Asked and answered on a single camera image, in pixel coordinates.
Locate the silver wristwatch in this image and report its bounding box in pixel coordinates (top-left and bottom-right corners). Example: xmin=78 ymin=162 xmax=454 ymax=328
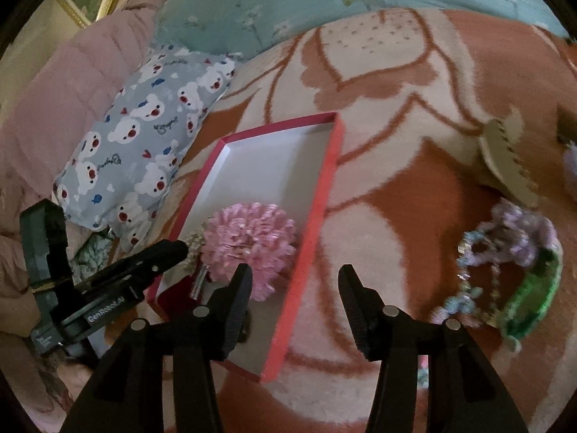
xmin=189 ymin=266 xmax=211 ymax=301

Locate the green scrunchie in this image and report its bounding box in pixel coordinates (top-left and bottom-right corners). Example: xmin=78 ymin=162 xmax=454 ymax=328
xmin=498 ymin=239 xmax=564 ymax=341

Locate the pale blue beaded bracelet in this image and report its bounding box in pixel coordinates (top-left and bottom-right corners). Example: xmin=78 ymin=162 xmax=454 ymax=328
xmin=433 ymin=230 xmax=510 ymax=330

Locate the orange and white floral blanket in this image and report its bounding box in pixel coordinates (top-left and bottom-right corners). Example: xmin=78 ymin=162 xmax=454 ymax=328
xmin=149 ymin=9 xmax=577 ymax=433

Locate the beige hair claw clip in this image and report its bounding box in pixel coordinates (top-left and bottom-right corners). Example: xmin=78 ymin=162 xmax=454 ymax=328
xmin=478 ymin=104 xmax=542 ymax=210

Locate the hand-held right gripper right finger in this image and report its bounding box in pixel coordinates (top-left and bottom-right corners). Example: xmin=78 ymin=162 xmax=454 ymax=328
xmin=338 ymin=264 xmax=528 ymax=433

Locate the pink fabric flower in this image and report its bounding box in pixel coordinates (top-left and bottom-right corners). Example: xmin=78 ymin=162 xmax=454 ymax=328
xmin=203 ymin=203 xmax=298 ymax=302

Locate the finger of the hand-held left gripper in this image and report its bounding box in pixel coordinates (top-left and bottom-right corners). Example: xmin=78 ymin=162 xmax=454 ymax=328
xmin=72 ymin=265 xmax=164 ymax=302
xmin=106 ymin=240 xmax=190 ymax=280

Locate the white pearl necklace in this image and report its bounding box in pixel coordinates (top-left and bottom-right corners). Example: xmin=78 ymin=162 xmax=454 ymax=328
xmin=178 ymin=219 xmax=215 ymax=276

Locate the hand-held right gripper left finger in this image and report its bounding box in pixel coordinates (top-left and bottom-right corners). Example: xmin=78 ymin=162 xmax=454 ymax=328
xmin=58 ymin=263 xmax=254 ymax=433

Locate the purple fabric flower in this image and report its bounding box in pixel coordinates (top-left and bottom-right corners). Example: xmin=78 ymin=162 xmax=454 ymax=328
xmin=489 ymin=198 xmax=560 ymax=276

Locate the pink quilt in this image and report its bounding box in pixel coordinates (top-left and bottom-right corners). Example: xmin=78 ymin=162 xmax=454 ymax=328
xmin=0 ymin=0 xmax=172 ymax=339

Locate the teal floral quilt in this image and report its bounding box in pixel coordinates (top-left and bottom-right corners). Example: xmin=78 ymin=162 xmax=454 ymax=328
xmin=153 ymin=0 xmax=571 ymax=61

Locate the grey bear print pillow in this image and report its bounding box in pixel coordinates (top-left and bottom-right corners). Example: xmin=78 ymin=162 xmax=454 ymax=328
xmin=52 ymin=44 xmax=237 ymax=249

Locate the grey-green floral cloth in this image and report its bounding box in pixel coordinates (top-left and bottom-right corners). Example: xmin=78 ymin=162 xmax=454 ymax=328
xmin=74 ymin=232 xmax=113 ymax=280

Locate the lilac fabric flower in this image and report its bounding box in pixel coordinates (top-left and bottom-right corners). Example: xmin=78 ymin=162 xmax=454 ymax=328
xmin=561 ymin=140 xmax=577 ymax=190

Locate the pink-rimmed white tray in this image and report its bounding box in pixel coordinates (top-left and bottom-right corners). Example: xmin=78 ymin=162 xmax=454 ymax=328
xmin=146 ymin=112 xmax=347 ymax=384

